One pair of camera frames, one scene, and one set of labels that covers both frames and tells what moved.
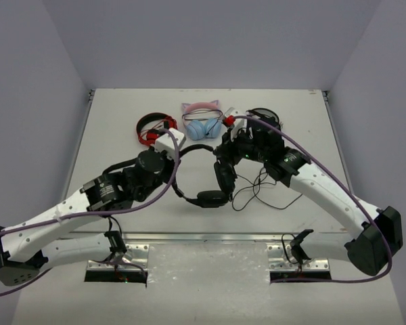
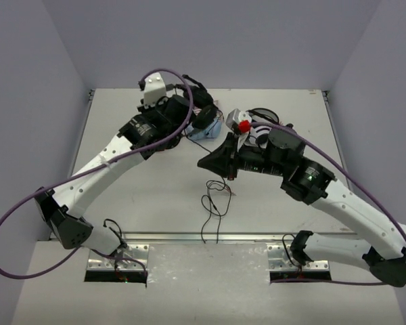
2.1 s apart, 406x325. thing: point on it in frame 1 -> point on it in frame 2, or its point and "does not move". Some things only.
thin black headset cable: (257, 183) -> (208, 150)
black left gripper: (171, 168) -> (196, 102)
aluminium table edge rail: (202, 236) does not move
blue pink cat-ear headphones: (201, 119) does not move
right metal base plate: (281, 257) does not move
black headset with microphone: (225, 177) -> (208, 112)
